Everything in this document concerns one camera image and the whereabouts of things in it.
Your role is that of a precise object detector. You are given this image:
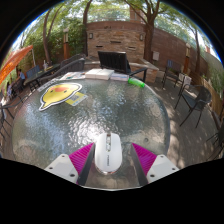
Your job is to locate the white computer mouse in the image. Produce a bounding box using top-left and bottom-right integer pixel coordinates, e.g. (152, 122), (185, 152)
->
(94, 132), (123, 176)

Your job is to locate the yellow card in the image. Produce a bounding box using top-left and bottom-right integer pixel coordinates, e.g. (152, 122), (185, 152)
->
(64, 91), (89, 107)

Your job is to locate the black slatted-back chair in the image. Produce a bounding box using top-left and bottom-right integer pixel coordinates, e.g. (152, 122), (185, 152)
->
(97, 50), (148, 83)

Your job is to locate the orange lamp post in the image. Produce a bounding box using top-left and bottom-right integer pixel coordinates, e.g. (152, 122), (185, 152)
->
(63, 27), (71, 61)

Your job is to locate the person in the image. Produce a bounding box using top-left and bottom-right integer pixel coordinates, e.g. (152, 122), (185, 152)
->
(17, 68), (26, 81)
(5, 81), (14, 98)

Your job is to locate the colourful picture sheet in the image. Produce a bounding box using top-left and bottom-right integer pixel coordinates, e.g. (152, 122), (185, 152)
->
(59, 71), (87, 81)

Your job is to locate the slim leaning tree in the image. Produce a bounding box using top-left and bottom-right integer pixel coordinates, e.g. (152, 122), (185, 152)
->
(42, 6), (64, 66)

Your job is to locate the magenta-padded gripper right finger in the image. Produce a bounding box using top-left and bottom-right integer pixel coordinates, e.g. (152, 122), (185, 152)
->
(129, 142), (180, 187)

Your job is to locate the thick white book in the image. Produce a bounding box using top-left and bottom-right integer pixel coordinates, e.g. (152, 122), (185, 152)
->
(84, 68), (115, 81)

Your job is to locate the blue patio chair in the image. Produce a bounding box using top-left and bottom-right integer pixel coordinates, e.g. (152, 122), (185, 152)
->
(25, 64), (41, 80)

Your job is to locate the thin blue white booklet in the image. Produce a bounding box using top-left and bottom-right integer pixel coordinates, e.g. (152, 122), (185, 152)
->
(109, 72), (130, 83)

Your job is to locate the forked tree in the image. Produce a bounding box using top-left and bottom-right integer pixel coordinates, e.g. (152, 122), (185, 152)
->
(124, 0), (164, 63)

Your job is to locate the white bag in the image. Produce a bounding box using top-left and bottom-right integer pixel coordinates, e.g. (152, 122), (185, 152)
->
(179, 73), (193, 89)

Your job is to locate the small green packet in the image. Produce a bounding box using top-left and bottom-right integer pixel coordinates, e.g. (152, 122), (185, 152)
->
(127, 77), (146, 89)

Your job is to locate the dark green patio table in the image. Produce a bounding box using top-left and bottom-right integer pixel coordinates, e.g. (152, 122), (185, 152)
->
(23, 63), (61, 92)

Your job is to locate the orange patio umbrella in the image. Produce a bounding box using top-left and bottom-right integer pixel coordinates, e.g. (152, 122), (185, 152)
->
(0, 44), (34, 86)

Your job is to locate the dark metal blue-backed chair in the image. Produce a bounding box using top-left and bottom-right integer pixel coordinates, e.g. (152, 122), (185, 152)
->
(162, 59), (184, 88)

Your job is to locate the white wall box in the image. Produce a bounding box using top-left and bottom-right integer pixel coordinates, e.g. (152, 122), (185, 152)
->
(152, 50), (161, 62)

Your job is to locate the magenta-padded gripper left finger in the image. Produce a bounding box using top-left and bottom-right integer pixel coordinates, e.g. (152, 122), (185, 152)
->
(44, 142), (96, 186)

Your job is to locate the yellow duck-shaped mouse pad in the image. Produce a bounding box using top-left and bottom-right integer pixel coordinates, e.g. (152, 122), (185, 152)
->
(38, 82), (83, 112)

